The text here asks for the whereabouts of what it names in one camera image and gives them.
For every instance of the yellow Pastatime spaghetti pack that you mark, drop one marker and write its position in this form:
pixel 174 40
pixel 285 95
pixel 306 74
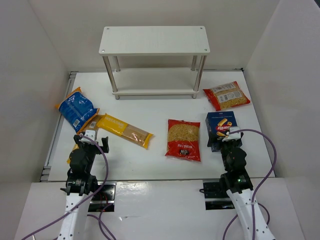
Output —
pixel 124 130

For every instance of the yellow spaghetti pack with label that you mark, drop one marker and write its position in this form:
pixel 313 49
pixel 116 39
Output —
pixel 92 124

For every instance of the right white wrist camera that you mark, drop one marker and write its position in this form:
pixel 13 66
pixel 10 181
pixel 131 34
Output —
pixel 233 134

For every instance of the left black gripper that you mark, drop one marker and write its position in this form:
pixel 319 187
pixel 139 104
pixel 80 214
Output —
pixel 93 145

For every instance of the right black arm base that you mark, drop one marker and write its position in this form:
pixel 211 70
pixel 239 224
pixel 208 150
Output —
pixel 215 198

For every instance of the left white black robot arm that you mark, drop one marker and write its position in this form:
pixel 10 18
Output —
pixel 80 184

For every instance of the red fusilli bag front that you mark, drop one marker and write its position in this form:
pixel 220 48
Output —
pixel 183 140

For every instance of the white two-tier shelf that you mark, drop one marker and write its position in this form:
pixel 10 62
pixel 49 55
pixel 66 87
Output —
pixel 154 41

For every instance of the blue Barilla rigatoni box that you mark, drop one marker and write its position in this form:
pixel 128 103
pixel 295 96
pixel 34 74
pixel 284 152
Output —
pixel 218 124

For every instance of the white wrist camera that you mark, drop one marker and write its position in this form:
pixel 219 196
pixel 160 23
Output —
pixel 233 134
pixel 89 137

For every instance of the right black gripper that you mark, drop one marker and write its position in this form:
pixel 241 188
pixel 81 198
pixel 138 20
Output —
pixel 227 144

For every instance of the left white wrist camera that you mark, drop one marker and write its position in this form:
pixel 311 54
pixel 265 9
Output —
pixel 89 137

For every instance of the red fusilli bag back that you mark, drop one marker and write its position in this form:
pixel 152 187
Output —
pixel 226 96

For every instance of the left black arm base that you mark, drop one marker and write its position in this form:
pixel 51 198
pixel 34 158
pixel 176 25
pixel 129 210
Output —
pixel 104 200

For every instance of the red fusilli bag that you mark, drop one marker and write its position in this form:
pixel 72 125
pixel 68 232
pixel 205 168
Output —
pixel 183 140
pixel 226 96

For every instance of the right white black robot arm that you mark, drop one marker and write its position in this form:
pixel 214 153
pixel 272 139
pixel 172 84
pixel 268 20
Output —
pixel 239 188

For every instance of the blue orange pasta bag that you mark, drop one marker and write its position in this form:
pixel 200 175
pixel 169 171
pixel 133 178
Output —
pixel 77 109

